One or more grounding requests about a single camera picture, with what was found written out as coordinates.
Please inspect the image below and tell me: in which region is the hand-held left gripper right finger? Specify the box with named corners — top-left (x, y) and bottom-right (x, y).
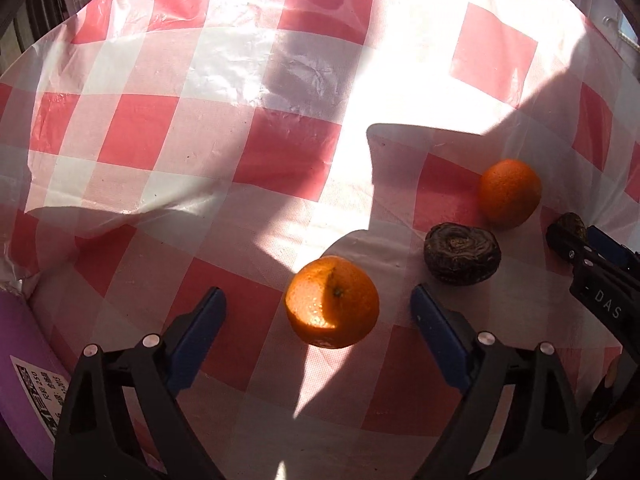
top-left (410, 284), bottom-right (589, 480)

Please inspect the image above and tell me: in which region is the person's right hand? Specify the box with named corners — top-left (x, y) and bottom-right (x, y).
top-left (594, 359), bottom-right (640, 444)

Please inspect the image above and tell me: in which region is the red white checked tablecloth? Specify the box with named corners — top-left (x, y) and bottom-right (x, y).
top-left (0, 0), bottom-right (640, 480)

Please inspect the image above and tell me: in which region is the orange tangerine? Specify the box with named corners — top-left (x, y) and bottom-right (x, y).
top-left (285, 255), bottom-right (381, 350)
top-left (477, 159), bottom-right (543, 228)

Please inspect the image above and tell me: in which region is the purple cardboard box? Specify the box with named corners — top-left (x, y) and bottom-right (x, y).
top-left (0, 292), bottom-right (76, 480)

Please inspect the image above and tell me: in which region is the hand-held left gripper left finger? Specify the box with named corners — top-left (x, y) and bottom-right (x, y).
top-left (52, 286), bottom-right (228, 480)

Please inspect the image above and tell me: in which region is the dark brown water chestnut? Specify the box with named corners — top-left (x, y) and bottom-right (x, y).
top-left (423, 222), bottom-right (502, 286)
top-left (554, 212), bottom-right (589, 242)

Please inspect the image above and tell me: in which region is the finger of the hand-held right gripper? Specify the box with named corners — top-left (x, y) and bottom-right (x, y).
top-left (546, 224), bottom-right (597, 282)
top-left (586, 224), bottom-right (640, 282)

